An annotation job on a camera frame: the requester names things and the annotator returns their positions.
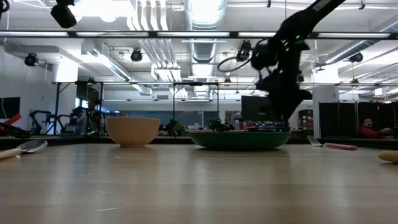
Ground row of coloured boxes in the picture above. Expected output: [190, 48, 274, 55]
[234, 120, 290, 133]

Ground green round plate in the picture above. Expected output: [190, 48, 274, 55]
[188, 130, 292, 151]

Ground fork with pink handle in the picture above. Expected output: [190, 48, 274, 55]
[306, 135, 359, 151]

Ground tan round bowl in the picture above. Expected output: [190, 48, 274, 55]
[104, 116, 161, 148]

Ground black partition panels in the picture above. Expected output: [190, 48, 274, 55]
[319, 101, 398, 139]

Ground black monitor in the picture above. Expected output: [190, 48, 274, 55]
[241, 95, 276, 123]

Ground green potted plant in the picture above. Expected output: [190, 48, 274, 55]
[167, 119, 187, 137]
[208, 118, 236, 133]

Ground person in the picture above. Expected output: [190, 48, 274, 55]
[72, 98, 106, 136]
[356, 118, 395, 140]

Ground black wall screen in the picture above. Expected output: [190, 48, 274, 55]
[0, 96, 21, 120]

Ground black hanging cable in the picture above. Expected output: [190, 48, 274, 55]
[0, 0, 11, 21]

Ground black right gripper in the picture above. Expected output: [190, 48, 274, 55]
[256, 37, 313, 121]

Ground overhead light bar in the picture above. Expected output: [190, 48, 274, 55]
[0, 30, 398, 40]

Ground black background station frame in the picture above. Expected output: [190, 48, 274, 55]
[172, 82, 220, 123]
[52, 80, 105, 136]

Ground yellow cloth napkin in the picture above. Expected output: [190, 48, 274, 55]
[377, 150, 398, 164]

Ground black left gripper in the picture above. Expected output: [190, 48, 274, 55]
[50, 0, 78, 29]

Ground black metal table frame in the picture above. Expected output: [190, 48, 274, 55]
[0, 136, 398, 149]

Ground spoon with yellow handle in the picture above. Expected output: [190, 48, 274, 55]
[0, 139, 49, 161]

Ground white pillar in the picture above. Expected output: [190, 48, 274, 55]
[312, 85, 340, 139]

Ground silver ceiling air duct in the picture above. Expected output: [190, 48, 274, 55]
[183, 0, 228, 65]

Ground shelf with red boxes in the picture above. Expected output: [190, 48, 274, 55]
[297, 108, 315, 131]

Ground black looped camera cable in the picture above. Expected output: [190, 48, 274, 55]
[216, 55, 253, 74]

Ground red and black tool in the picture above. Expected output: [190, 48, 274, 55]
[0, 113, 32, 139]

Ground black hanging camera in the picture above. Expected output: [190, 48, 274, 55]
[235, 40, 253, 62]
[24, 52, 39, 68]
[349, 52, 364, 64]
[130, 47, 144, 63]

